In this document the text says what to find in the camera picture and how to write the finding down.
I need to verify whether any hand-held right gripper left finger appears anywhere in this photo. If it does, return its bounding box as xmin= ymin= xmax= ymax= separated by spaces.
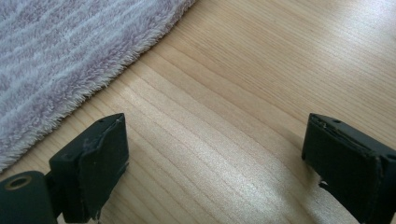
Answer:
xmin=49 ymin=112 xmax=130 ymax=224

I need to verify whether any purple striped fluffy towel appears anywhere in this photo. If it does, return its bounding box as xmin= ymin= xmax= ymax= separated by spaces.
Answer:
xmin=0 ymin=0 xmax=198 ymax=173

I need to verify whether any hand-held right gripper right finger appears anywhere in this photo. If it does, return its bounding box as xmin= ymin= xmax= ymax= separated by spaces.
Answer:
xmin=301 ymin=112 xmax=396 ymax=224

